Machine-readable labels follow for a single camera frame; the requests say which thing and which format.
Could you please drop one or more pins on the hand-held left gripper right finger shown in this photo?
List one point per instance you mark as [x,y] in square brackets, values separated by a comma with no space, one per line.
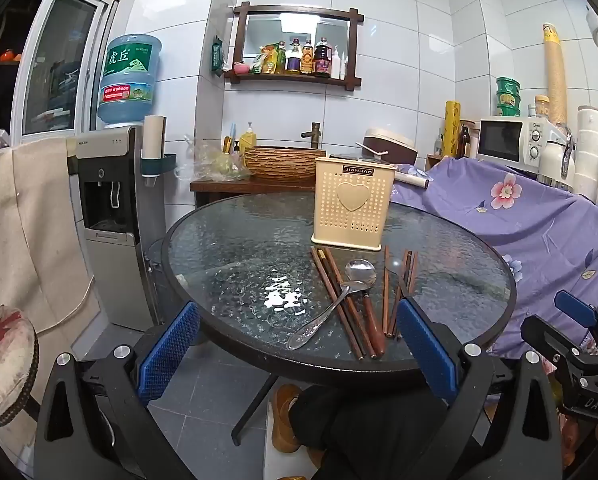
[426,350]

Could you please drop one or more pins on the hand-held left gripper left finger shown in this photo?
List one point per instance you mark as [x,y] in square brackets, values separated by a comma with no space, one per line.
[169,350]

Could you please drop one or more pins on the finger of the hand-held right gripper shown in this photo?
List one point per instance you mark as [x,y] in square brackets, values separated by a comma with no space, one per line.
[575,308]
[554,337]

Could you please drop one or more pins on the pair of brown wooden chopsticks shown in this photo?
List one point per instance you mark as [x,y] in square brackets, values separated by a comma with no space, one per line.
[386,305]

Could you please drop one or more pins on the brown wooden chopstick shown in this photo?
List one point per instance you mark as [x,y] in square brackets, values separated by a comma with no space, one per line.
[339,275]
[403,291]
[411,282]
[325,275]
[399,292]

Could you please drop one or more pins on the all-metal spoon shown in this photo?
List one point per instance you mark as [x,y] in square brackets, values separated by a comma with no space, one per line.
[360,271]

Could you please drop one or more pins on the beige perforated utensil holder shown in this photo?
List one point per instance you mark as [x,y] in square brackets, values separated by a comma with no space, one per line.
[351,205]

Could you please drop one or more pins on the person's black trousers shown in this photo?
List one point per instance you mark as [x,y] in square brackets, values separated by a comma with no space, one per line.
[359,420]

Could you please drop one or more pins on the purple floral cloth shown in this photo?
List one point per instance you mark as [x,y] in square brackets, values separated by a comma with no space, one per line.
[529,220]

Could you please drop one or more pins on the brown shoe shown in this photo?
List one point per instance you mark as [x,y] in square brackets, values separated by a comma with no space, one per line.
[284,420]

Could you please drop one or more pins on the round glass table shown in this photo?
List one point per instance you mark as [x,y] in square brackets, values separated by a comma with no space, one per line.
[259,240]

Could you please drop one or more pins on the grey water dispenser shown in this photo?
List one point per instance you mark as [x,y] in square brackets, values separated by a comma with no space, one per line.
[111,200]

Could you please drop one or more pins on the round cushioned stool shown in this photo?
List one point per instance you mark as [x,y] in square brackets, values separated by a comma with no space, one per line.
[4,365]

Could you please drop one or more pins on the white microwave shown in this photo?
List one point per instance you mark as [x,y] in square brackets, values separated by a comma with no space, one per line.
[511,142]

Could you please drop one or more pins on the wooden counter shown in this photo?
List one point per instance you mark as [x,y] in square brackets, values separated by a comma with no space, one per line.
[249,187]

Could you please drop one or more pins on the clear plastic bag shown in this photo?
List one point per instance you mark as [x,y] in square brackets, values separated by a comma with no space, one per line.
[214,160]

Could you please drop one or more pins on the brown glass bottle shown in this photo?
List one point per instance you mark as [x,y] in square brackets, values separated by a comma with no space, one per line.
[464,142]

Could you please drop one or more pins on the jar with yellow lid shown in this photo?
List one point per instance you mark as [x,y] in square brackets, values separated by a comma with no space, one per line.
[542,107]

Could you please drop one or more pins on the white cup dispenser tube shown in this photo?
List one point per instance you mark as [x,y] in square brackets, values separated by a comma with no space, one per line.
[154,145]

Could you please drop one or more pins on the green noodle cup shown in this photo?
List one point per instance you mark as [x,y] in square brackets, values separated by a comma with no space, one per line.
[509,109]
[508,84]
[509,96]

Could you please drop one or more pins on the brown and cream rice cooker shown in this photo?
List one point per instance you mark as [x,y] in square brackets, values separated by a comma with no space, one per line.
[389,142]

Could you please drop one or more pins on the yellow roll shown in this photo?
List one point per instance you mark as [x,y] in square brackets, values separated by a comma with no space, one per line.
[451,127]

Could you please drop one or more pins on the woven pattern basin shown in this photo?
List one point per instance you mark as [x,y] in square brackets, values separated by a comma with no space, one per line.
[284,162]

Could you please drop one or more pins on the yellow soap dispenser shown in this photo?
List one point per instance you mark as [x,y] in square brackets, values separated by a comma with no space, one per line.
[248,141]

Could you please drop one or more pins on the blue toothbrush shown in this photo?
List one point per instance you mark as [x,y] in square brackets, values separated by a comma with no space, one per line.
[232,135]

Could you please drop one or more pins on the tall stack of paper cups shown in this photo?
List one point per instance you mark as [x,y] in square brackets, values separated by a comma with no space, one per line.
[556,75]

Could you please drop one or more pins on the bronze faucet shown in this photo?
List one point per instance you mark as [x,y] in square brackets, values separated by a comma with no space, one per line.
[313,135]

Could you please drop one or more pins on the blue water bottle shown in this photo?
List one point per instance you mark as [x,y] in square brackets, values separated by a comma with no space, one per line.
[129,80]

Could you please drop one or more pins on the pink bowl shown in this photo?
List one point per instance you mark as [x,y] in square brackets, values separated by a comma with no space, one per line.
[240,67]

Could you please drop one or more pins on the wooden framed mirror shelf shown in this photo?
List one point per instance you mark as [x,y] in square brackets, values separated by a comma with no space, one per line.
[294,80]

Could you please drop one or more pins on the green hanging packet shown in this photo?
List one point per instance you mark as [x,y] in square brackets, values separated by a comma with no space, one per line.
[216,55]

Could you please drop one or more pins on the white squeeze bottle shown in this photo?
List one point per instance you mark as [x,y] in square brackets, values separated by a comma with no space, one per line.
[335,65]

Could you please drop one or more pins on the yellow packet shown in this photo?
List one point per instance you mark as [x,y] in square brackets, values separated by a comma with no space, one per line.
[269,61]

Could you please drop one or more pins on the dark soy sauce bottle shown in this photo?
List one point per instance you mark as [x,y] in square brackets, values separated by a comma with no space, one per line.
[322,59]

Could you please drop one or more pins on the sliding window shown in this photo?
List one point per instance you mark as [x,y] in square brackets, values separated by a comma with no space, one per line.
[61,60]

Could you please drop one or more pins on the green bottle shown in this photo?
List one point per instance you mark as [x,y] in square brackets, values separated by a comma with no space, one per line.
[281,59]

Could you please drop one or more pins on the amber sauce bottle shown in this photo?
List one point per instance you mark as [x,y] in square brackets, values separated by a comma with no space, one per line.
[307,57]

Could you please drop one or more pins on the purple label bottle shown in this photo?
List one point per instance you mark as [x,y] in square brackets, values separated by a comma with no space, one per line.
[294,57]

